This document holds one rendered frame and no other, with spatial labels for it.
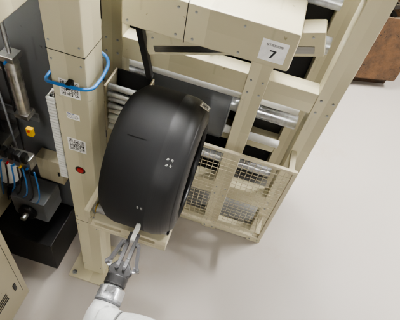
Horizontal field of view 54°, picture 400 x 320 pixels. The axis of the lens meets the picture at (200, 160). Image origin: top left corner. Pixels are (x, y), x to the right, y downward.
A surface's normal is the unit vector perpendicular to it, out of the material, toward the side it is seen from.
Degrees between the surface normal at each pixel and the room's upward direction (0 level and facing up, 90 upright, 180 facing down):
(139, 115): 11
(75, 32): 90
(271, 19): 0
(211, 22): 90
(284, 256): 0
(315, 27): 18
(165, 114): 6
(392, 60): 90
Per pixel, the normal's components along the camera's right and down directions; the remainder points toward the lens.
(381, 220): 0.15, -0.62
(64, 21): -0.26, 0.72
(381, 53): 0.04, 0.78
